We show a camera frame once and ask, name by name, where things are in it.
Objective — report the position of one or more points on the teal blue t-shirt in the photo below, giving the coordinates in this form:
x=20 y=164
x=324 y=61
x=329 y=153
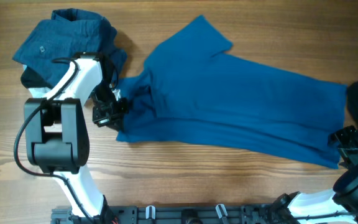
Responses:
x=192 y=90

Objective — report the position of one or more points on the folded light grey garment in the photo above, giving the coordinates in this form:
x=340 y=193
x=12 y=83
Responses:
x=38 y=92

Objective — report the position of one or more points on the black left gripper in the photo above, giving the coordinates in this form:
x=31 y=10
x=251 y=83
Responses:
x=109 y=120

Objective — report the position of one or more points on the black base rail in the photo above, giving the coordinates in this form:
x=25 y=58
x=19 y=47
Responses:
x=245 y=214

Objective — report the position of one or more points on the folded black garment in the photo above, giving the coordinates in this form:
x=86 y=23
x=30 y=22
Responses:
x=31 y=79

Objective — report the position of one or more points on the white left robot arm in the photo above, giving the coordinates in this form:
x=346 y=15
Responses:
x=57 y=138

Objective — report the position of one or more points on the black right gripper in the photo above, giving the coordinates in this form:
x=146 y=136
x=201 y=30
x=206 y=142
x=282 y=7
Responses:
x=342 y=137

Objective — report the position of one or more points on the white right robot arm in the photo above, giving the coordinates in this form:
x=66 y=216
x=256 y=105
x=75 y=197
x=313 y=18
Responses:
x=336 y=205

